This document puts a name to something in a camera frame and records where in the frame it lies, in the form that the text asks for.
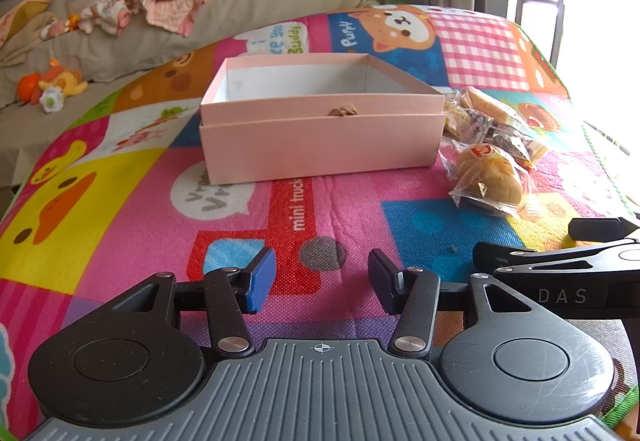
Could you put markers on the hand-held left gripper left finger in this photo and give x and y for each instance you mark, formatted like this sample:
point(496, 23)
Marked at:
point(262, 278)

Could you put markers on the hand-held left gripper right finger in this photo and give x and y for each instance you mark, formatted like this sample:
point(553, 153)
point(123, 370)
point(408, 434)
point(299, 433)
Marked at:
point(382, 281)

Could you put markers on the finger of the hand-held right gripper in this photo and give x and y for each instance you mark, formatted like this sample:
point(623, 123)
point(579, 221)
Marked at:
point(595, 228)
point(492, 253)

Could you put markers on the bun packet with yellow label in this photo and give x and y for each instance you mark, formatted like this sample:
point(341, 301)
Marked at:
point(487, 171)

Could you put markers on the dark purple snack packet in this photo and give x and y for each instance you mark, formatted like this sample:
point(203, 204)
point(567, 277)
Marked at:
point(517, 146)

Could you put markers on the white purple snack packet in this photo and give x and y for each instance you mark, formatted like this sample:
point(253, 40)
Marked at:
point(467, 123)

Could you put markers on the pink cardboard box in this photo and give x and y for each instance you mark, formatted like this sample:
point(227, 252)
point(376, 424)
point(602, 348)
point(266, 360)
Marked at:
point(320, 146)

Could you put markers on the sponge cake packet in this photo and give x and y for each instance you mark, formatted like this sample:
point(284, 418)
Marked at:
point(487, 103)

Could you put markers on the colourful cartoon play mat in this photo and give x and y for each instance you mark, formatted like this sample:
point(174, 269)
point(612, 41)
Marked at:
point(125, 221)

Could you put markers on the beige sofa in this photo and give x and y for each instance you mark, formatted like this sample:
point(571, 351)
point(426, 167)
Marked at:
point(150, 51)

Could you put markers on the white green baby toy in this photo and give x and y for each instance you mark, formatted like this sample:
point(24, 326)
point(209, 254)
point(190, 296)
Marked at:
point(51, 100)

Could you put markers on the yellow orange plush toy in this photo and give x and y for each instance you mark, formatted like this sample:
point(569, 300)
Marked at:
point(65, 78)

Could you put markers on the pink floral clothes pile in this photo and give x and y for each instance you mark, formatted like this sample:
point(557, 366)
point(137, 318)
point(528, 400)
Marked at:
point(165, 6)

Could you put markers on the orange round toy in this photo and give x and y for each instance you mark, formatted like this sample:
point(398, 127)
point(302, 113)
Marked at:
point(29, 86)

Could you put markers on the small plush doll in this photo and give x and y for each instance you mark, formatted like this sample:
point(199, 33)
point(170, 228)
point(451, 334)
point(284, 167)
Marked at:
point(65, 25)

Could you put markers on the beige folded blanket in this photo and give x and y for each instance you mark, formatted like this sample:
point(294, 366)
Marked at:
point(25, 46)

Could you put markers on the pink yellow folded cloth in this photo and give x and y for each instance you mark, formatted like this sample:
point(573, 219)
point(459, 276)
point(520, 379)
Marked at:
point(25, 11)

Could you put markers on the dark balcony door frame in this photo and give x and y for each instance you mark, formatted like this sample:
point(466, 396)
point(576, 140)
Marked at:
point(557, 21)

